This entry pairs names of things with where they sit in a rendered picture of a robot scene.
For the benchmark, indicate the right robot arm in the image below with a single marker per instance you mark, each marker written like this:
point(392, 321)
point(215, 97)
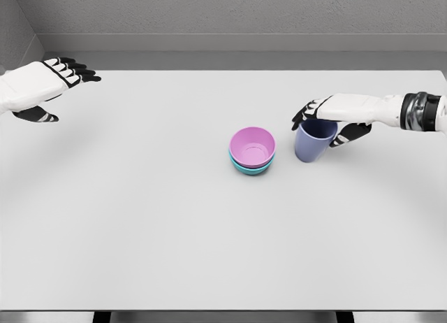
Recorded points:
point(415, 111)

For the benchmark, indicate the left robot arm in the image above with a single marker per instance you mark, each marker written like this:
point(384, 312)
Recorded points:
point(4, 94)

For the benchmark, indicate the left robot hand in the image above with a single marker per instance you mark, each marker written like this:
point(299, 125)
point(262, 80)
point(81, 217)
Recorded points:
point(38, 82)

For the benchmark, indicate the teal bowl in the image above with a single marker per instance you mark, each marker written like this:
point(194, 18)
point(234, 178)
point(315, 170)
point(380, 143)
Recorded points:
point(252, 171)

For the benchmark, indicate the pink bowl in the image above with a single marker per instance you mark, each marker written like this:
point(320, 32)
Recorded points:
point(252, 147)

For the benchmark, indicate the purple-blue cup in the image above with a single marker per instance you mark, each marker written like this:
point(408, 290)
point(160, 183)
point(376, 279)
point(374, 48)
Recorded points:
point(312, 143)

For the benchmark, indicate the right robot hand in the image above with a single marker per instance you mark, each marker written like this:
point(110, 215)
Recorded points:
point(344, 108)

